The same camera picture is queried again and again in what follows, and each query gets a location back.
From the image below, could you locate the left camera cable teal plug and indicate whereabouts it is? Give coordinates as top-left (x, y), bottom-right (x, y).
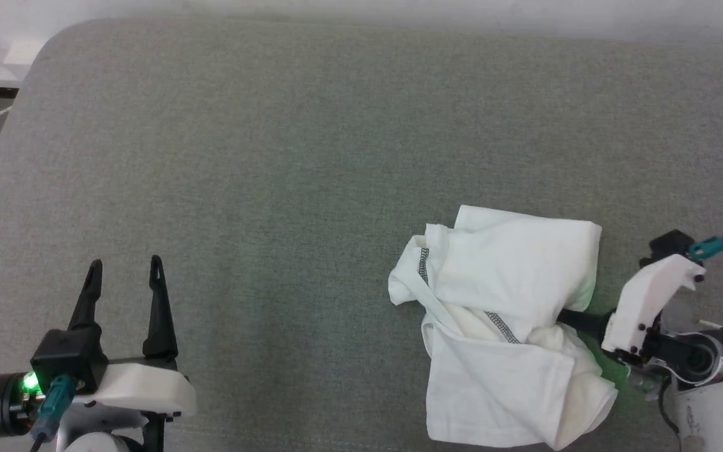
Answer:
top-left (28, 374), bottom-right (78, 452)

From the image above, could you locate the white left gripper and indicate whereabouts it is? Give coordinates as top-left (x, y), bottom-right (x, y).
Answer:
top-left (67, 254), bottom-right (198, 419)

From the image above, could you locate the grey fabric sofa cushion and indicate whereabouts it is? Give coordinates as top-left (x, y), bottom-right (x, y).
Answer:
top-left (0, 18), bottom-right (723, 452)

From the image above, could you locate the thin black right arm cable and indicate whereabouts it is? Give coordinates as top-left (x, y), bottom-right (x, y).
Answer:
top-left (655, 375), bottom-right (683, 435)

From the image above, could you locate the white long-sleeve shirt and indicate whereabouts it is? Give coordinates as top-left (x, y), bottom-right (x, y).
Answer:
top-left (388, 205), bottom-right (619, 452)

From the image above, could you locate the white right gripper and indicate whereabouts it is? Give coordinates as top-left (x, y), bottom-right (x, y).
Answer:
top-left (556, 254), bottom-right (707, 365)

